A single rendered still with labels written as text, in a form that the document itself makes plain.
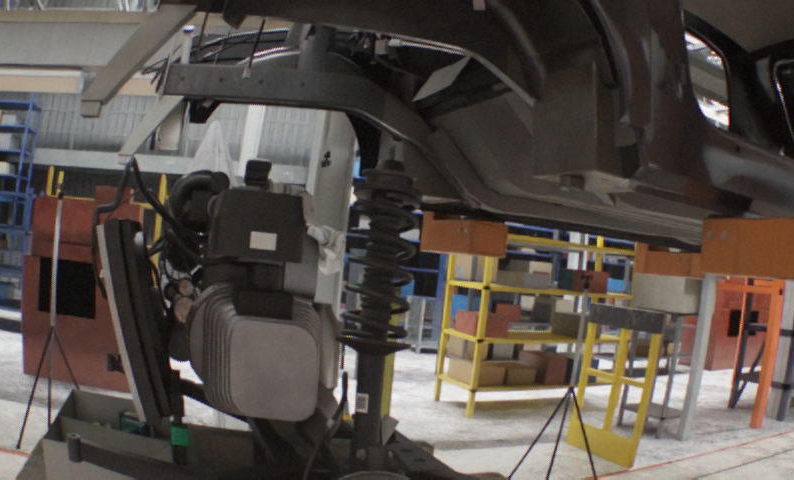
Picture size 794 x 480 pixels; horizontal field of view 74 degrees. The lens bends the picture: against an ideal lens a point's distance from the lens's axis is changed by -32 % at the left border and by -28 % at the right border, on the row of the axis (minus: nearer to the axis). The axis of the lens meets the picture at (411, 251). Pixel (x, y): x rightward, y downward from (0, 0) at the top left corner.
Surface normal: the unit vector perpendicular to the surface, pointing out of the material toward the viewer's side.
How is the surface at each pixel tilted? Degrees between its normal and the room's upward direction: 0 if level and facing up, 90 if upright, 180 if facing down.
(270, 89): 90
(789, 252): 90
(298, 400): 90
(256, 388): 90
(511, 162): 103
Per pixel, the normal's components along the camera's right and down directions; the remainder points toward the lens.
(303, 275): 0.66, 0.06
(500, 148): 0.21, 0.22
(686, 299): 0.34, 0.03
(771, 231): -0.94, -0.10
